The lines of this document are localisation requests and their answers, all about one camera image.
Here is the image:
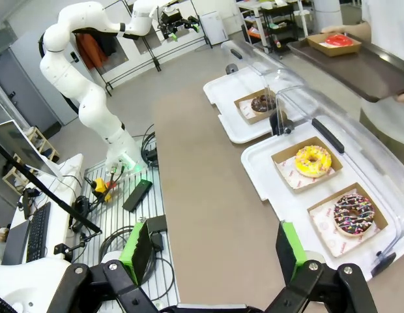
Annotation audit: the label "chocolate donut colourful sprinkles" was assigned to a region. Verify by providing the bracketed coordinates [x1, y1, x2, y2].
[333, 194, 375, 237]

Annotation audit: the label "person in white shirt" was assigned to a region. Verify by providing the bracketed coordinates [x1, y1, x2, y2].
[358, 0, 404, 160]

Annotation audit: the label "yellow glazed sprinkled donut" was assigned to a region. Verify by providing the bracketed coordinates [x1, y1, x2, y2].
[295, 145, 333, 179]

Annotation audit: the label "hanging orange cloth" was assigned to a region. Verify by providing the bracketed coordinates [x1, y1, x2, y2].
[74, 32, 109, 70]

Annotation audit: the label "aluminium base plate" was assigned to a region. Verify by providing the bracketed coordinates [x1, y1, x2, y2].
[71, 159, 182, 306]

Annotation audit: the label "black tripod pole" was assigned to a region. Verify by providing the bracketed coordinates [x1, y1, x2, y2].
[0, 139, 103, 234]

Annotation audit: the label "flat computer monitor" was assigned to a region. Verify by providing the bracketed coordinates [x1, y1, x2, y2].
[0, 119, 61, 179]

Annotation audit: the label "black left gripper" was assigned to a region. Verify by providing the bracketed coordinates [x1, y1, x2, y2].
[160, 11, 201, 42]

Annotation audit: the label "grey laptop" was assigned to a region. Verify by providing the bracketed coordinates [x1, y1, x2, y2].
[1, 220, 31, 265]

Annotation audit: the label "white air purifier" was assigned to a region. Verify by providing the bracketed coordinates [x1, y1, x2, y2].
[200, 11, 229, 46]

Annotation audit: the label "yellow emergency stop button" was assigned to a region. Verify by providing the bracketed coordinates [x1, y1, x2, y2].
[91, 177, 114, 202]

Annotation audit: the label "clear plastic tray lid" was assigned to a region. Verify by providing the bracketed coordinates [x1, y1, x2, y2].
[275, 85, 404, 275]
[220, 40, 320, 136]

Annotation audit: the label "coiled black cable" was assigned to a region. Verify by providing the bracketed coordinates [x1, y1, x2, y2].
[99, 226, 175, 293]
[141, 132, 157, 169]

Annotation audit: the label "person's right hand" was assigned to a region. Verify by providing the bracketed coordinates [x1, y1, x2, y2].
[321, 24, 348, 36]

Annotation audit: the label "white printed paper liner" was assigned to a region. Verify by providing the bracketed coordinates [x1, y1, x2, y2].
[311, 201, 382, 258]
[275, 156, 336, 190]
[238, 99, 255, 118]

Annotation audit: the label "black computer keyboard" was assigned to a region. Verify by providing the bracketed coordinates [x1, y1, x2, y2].
[25, 201, 52, 262]

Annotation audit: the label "dark brown serving tray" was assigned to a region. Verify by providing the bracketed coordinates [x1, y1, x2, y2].
[287, 32, 404, 104]

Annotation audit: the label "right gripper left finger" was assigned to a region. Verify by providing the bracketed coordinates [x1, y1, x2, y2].
[63, 222, 157, 313]

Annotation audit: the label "person's right forearm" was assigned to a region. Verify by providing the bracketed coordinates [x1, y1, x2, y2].
[338, 22, 372, 38]

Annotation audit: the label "white plastic display tray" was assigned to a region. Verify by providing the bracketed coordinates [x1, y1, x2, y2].
[240, 114, 401, 282]
[203, 67, 309, 144]

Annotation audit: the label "kraft paper donut box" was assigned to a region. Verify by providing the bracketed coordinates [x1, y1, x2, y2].
[270, 136, 344, 194]
[233, 93, 278, 125]
[306, 32, 363, 58]
[307, 182, 389, 258]

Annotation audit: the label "white cylindrical column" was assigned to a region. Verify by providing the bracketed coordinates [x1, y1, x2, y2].
[314, 0, 341, 14]

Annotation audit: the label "chocolate donut with nuts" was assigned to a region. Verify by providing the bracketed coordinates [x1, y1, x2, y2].
[250, 95, 276, 113]

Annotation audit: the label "black utility cart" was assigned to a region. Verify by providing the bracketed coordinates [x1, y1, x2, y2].
[242, 0, 306, 55]

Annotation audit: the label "flat black box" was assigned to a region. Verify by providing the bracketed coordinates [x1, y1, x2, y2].
[122, 179, 154, 213]

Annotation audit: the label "white desk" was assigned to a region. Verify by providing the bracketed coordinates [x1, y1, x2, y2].
[8, 153, 85, 261]

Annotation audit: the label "red glazed donut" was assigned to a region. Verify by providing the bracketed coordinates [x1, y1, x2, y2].
[325, 33, 354, 49]

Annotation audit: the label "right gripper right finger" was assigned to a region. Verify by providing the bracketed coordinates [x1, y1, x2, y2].
[263, 220, 379, 313]

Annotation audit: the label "black power adapter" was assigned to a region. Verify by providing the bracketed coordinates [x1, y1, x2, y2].
[146, 214, 167, 235]

